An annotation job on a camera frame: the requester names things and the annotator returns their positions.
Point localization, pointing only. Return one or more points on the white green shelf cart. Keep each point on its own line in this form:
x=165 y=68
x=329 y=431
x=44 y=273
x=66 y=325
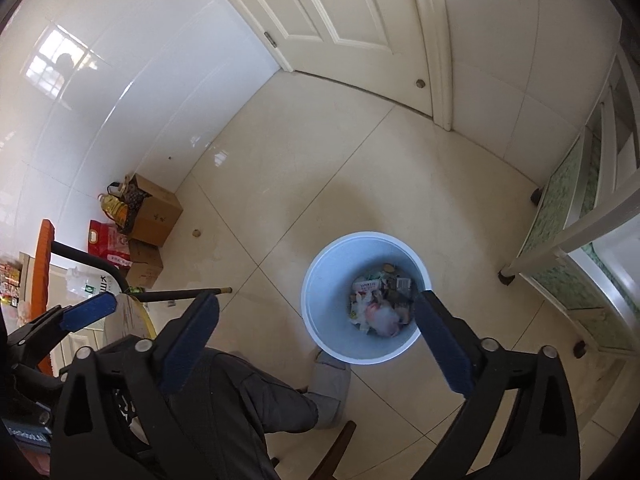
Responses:
x=582 y=250

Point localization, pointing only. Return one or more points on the condiment bottles group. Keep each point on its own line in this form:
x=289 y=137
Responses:
x=10 y=283

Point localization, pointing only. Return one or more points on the round orange table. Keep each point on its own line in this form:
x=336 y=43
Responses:
x=40 y=271

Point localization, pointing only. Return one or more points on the light blue trash bin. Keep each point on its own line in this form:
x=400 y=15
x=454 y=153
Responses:
x=352 y=272

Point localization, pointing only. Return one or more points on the cream panelled door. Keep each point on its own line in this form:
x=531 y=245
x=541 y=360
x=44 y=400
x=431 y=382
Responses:
x=397 y=49

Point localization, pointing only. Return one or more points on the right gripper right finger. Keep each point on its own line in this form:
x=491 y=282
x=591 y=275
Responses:
x=541 y=437

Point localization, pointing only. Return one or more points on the white red plastic bag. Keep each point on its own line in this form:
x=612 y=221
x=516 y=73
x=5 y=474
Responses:
x=384 y=320

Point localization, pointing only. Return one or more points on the cardboard box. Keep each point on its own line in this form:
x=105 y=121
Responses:
x=152 y=214

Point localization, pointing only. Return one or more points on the clear plastic bag on floor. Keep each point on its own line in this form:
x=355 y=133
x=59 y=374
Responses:
x=85 y=283

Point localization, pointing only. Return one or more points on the red paper bag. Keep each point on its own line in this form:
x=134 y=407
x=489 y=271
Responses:
x=106 y=242

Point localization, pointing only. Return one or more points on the person's grey trouser leg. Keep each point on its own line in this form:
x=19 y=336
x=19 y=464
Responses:
x=228 y=406

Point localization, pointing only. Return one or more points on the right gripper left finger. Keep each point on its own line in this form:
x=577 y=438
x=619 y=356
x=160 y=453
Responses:
x=152 y=443

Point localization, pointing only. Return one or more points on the grey slipper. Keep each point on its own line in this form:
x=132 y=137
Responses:
x=328 y=389

